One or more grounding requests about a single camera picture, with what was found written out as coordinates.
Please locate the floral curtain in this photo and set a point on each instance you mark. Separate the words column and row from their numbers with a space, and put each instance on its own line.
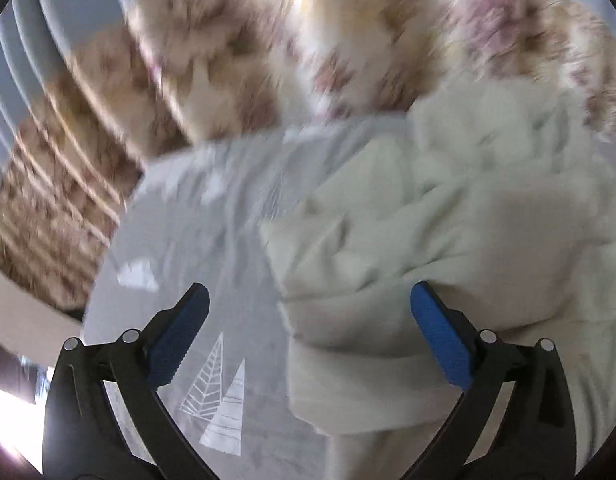
column 227, row 55

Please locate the pale green garment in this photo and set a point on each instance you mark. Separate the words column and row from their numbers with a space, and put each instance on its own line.
column 438, row 240

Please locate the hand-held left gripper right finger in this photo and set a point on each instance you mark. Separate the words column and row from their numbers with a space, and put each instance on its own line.
column 440, row 332

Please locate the grey printed bed sheet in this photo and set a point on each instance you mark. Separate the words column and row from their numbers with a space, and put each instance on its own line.
column 207, row 230

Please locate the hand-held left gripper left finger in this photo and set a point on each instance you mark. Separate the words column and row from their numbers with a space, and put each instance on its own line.
column 180, row 332

